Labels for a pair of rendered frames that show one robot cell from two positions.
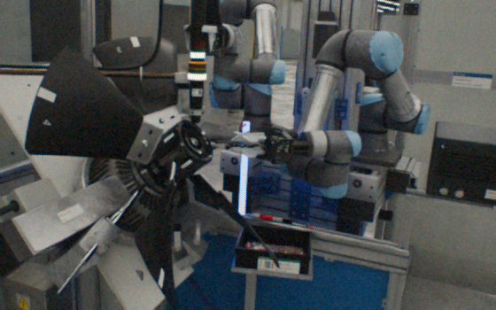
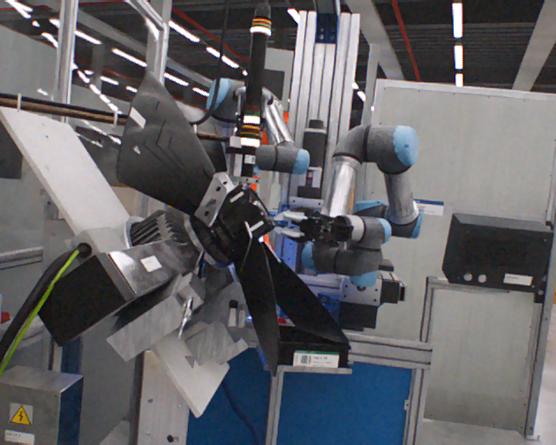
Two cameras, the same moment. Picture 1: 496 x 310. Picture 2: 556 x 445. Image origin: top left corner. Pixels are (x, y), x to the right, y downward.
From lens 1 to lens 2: 43 cm
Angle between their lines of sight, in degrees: 19
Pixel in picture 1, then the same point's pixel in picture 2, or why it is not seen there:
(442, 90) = not seen: hidden behind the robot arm
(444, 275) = not seen: hidden behind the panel
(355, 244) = (378, 341)
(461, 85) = not seen: hidden behind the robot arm
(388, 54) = (410, 146)
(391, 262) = (415, 358)
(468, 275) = (429, 404)
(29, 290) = (34, 394)
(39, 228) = (131, 271)
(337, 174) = (371, 260)
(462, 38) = (417, 167)
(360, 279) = (381, 380)
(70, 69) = (156, 97)
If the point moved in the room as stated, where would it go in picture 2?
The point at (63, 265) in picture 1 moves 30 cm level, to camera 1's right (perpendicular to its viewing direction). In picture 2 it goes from (141, 327) to (321, 332)
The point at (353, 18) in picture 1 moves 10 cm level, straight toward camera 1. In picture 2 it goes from (341, 129) to (346, 125)
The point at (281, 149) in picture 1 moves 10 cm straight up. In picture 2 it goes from (324, 229) to (328, 189)
